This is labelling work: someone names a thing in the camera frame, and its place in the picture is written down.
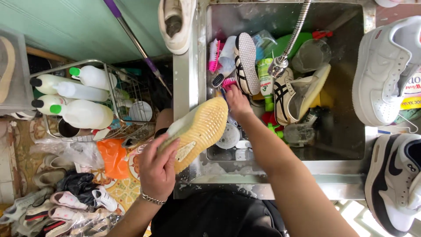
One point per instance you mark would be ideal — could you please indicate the black bristle toothbrush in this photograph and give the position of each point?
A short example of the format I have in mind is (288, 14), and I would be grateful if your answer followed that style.
(217, 80)

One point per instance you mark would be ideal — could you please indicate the clear plastic bag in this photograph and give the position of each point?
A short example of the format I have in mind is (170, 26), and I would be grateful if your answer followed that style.
(72, 153)

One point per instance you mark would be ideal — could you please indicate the striped sneaker with studded sole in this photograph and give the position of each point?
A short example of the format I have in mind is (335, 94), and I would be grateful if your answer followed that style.
(247, 62)

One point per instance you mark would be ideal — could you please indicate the white bottle black cap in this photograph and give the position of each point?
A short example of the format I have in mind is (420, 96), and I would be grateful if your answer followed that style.
(49, 84)
(46, 102)

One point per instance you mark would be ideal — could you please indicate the person's right hand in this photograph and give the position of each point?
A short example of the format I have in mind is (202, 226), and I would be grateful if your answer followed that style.
(239, 105)

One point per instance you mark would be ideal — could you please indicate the clear plastic measuring cup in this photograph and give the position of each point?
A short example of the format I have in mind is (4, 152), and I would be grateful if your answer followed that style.
(310, 56)

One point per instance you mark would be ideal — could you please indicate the white round lid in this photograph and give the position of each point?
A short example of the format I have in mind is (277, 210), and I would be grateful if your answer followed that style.
(140, 112)

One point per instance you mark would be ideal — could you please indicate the metal cup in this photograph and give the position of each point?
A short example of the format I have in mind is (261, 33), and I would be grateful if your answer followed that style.
(67, 129)

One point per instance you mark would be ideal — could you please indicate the green plastic lid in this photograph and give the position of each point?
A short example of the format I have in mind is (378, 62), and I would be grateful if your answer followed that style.
(283, 46)

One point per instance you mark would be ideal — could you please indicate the clear glass cup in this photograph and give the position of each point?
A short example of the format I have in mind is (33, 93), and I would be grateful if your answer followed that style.
(297, 134)

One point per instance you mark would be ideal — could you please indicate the green detergent bottle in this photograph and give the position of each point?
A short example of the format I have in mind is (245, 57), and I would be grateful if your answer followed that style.
(265, 79)

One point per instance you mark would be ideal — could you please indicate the person's left hand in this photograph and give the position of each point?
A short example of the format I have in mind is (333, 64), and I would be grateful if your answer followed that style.
(156, 171)

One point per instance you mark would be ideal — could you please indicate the yellow sponge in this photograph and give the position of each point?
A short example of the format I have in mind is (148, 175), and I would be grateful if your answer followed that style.
(324, 98)

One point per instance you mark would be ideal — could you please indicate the black plastic bag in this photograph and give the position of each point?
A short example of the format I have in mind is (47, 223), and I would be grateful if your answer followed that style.
(77, 186)

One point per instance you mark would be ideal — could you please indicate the yellow and white labelled packet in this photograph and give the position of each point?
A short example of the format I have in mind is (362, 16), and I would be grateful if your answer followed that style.
(411, 93)

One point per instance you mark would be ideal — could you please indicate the red plastic clip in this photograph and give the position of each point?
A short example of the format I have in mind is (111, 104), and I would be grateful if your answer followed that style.
(321, 34)

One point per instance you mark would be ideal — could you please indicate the small pink brush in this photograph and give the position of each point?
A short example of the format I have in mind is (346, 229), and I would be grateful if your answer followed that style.
(227, 83)

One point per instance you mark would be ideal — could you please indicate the pile of shoes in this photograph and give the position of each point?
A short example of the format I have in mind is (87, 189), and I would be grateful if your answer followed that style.
(42, 210)

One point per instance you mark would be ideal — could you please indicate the sneaker with yellow ribbed sole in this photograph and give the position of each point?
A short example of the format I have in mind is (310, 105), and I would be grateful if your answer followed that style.
(200, 128)

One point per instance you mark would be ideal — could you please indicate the cream sneaker with black stripes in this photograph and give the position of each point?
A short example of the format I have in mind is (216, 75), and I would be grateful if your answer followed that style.
(296, 98)

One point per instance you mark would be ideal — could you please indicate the person's right fingers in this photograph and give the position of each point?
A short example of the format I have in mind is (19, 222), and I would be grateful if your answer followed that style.
(233, 93)

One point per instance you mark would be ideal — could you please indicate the translucent white bottle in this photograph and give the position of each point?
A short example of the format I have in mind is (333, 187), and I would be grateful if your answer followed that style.
(85, 92)

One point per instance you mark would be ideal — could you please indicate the clear blue plastic container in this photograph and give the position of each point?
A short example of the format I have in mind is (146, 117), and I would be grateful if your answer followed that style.
(264, 41)

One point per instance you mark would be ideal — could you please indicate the orange plastic bag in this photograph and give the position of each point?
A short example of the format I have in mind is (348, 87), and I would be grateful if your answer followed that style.
(113, 158)

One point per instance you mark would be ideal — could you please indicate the white round bowl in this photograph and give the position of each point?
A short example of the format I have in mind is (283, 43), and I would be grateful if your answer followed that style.
(228, 136)

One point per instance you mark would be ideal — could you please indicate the dirty white sneaker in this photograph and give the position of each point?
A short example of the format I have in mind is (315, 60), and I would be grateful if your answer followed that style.
(177, 33)

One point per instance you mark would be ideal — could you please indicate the white leather high-top sneaker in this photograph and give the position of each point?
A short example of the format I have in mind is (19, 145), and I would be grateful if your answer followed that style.
(378, 75)

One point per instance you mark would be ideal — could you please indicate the large white bottle green cap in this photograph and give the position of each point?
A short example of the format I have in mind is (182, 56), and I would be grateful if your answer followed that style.
(87, 114)

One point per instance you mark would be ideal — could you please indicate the stainless steel sink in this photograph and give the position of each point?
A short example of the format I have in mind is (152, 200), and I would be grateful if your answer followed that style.
(342, 98)

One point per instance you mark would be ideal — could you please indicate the large pink scrub brush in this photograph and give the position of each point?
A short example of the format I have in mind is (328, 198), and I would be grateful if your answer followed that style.
(213, 56)

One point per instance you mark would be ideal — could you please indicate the red and green plastic piece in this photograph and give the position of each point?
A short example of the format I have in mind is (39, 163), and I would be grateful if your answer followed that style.
(272, 126)

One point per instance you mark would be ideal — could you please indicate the small white bottle green cap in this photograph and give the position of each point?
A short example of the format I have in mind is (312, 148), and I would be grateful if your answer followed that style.
(93, 76)

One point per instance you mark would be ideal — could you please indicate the white and black sneaker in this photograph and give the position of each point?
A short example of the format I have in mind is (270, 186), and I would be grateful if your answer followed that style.
(391, 184)

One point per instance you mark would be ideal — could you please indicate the person's black shorts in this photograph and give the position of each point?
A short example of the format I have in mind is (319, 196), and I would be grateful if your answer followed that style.
(213, 217)

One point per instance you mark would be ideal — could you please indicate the clear plastic storage box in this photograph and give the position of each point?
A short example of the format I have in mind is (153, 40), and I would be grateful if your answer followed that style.
(14, 72)

